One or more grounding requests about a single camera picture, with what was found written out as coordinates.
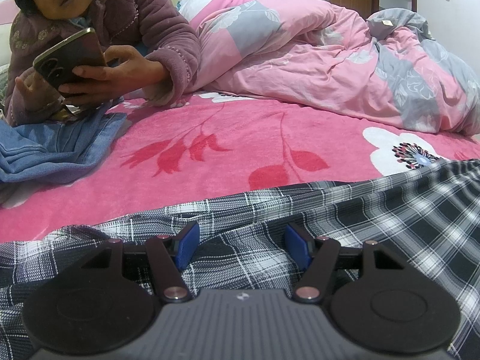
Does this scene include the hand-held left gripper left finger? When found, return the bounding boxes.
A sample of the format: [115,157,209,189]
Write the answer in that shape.
[80,221,200,304]

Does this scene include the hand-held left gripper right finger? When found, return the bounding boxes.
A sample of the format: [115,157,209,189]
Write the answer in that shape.
[284,223,404,304]

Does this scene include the black white plaid pants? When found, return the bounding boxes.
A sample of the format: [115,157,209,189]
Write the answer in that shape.
[0,159,480,360]

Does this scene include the pink floral blanket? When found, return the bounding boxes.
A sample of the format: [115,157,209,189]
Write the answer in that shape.
[0,90,480,244]

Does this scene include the blue denim garment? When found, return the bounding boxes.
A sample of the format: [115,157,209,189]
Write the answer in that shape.
[0,109,128,184]

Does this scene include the small printed packet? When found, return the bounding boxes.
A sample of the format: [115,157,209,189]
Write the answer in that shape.
[50,103,81,121]

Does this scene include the pink grey duvet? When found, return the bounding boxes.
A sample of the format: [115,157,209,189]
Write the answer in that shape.
[176,0,480,137]

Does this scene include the pink white headboard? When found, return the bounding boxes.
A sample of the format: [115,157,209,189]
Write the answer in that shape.
[0,0,19,79]

